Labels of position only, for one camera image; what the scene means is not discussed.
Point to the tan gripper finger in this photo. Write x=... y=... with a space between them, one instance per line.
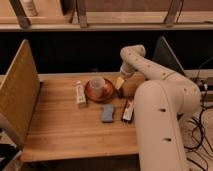
x=119 y=82

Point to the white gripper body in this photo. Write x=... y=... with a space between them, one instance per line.
x=126 y=70

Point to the left wooden side panel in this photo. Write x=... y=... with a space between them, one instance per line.
x=19 y=90

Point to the right dark side panel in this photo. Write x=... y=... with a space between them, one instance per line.
x=164 y=55

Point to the copper round plate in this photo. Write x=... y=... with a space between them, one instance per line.
x=107 y=93

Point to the blue sponge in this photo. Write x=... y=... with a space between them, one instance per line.
x=107 y=113

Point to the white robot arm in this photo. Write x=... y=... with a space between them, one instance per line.
x=162 y=106

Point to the wooden shelf rail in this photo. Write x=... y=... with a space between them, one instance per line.
x=131 y=21

